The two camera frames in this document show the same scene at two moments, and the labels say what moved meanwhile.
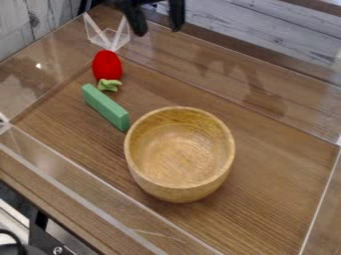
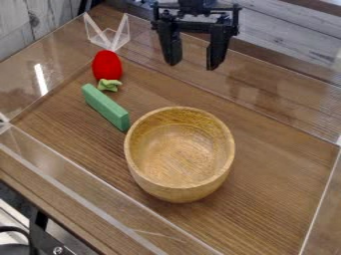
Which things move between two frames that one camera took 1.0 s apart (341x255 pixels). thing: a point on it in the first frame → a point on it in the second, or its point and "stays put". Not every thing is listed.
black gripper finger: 175,14 → 216,50
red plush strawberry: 107,68 stays put
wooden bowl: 178,150 stays put
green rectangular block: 106,107 stays put
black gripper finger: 137,16 → 170,31
